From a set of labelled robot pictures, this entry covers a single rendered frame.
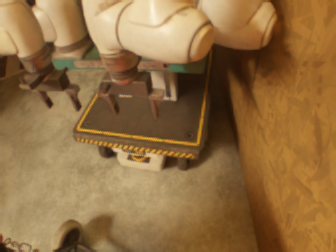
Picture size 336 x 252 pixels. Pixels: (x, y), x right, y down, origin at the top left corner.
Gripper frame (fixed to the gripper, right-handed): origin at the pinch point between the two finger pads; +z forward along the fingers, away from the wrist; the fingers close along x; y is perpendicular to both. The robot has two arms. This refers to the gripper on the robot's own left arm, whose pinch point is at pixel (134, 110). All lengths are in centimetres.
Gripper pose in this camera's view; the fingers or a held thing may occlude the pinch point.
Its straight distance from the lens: 68.4
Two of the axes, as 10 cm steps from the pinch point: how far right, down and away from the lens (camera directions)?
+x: 9.7, 1.1, -2.0
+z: 0.9, 6.4, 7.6
